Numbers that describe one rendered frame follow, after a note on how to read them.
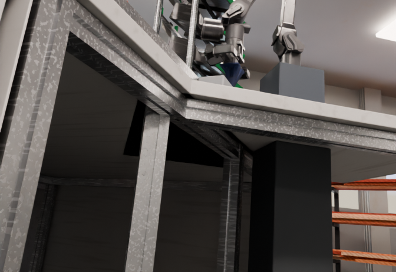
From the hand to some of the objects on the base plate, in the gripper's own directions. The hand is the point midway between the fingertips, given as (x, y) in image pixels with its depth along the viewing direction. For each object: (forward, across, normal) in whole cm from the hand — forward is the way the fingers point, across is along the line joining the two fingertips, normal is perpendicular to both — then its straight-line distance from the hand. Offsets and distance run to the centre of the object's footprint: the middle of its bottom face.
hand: (231, 79), depth 109 cm
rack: (+17, +38, +33) cm, 53 cm away
